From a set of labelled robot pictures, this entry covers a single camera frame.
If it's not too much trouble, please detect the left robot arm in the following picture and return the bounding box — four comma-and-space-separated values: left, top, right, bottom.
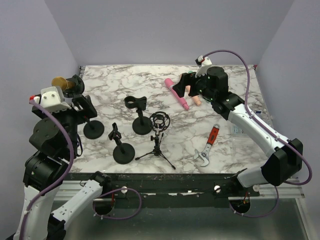
8, 94, 111, 240

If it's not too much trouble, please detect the pink microphone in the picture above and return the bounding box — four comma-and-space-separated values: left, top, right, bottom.
164, 78, 190, 111

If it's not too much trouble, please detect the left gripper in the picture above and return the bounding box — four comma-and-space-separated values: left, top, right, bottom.
35, 93, 97, 156

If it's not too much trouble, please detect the clear plastic screw box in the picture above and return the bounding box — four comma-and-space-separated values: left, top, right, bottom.
228, 105, 262, 138

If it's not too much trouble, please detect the purple cable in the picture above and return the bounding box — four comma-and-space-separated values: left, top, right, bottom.
203, 49, 313, 186
18, 99, 75, 240

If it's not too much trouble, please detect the black round-base clip stand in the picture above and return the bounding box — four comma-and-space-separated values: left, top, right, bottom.
124, 96, 152, 136

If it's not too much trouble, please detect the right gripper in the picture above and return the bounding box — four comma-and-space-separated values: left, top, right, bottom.
172, 68, 216, 101

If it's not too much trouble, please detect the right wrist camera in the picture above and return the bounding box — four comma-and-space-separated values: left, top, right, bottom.
195, 55, 213, 78

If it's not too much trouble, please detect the black gold-mic stand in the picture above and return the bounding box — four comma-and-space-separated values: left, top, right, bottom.
62, 74, 105, 140

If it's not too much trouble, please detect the black front mounting rail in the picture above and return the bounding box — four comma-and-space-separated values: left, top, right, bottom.
74, 172, 261, 201

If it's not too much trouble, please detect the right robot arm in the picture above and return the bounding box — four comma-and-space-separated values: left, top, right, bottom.
173, 66, 303, 196

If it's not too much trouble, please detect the black round-base pink-mic stand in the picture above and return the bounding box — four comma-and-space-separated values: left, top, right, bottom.
108, 122, 136, 165

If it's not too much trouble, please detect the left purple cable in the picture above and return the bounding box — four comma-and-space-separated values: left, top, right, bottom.
18, 99, 75, 240

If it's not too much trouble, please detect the gold microphone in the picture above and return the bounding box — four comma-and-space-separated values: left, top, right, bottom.
51, 76, 76, 91

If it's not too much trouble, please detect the black tripod shock-mount stand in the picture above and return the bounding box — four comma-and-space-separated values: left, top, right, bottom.
135, 111, 176, 170

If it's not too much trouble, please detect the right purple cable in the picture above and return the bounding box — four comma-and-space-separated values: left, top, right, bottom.
203, 49, 313, 186

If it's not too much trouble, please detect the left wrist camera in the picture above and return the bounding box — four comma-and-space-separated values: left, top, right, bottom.
29, 86, 72, 113

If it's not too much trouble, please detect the beige microphone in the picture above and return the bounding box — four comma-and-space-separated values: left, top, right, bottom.
185, 85, 202, 106

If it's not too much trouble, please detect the red-handled adjustable wrench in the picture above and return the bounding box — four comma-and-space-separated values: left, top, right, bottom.
193, 124, 220, 167

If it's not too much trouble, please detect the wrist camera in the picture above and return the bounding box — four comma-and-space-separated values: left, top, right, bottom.
29, 86, 72, 113
195, 55, 213, 78

